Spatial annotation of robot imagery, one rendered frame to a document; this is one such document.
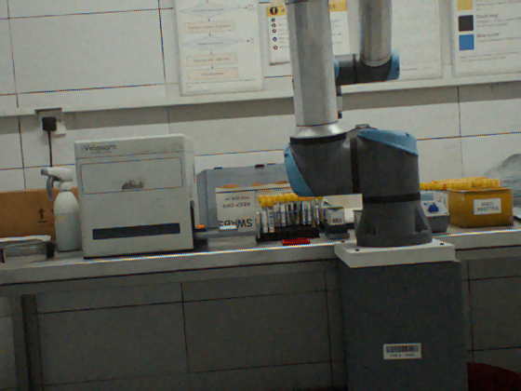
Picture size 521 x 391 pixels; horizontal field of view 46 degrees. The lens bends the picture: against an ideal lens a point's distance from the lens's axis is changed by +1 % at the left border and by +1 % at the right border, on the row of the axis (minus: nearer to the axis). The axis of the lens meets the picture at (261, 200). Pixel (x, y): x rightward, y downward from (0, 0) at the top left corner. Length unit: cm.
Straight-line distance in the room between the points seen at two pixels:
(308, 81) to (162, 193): 53
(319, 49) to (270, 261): 56
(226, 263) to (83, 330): 93
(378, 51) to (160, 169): 60
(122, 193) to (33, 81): 85
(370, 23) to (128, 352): 147
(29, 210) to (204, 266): 68
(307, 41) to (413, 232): 42
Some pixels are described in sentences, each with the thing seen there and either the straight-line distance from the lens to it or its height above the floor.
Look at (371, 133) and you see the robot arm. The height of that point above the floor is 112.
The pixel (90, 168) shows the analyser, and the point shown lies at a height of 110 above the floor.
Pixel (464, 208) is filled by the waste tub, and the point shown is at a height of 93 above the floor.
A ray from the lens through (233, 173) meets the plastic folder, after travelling 216.
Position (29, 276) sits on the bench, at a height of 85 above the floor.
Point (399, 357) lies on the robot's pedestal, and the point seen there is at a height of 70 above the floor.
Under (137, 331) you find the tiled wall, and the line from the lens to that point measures 228.
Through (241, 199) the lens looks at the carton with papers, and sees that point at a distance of 183.
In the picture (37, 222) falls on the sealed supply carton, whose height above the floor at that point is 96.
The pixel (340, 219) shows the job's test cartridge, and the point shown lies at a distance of 161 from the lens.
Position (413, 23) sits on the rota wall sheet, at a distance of 230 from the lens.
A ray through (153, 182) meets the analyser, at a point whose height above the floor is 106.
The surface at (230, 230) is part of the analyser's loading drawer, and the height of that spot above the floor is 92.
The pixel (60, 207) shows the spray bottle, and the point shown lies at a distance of 182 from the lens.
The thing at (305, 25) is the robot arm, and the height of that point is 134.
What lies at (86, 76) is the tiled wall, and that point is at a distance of 226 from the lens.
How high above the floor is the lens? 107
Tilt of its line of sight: 3 degrees down
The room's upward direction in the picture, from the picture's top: 4 degrees counter-clockwise
